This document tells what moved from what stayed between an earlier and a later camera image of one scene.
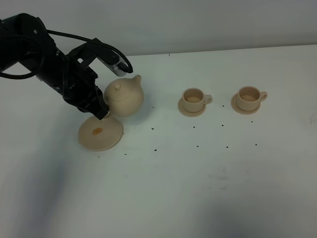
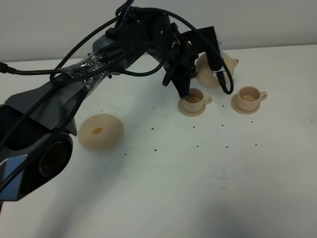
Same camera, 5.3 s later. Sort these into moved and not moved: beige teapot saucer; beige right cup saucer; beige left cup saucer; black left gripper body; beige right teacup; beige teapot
Moved: black left gripper body; beige teapot
Not moved: beige left cup saucer; beige teapot saucer; beige right cup saucer; beige right teacup
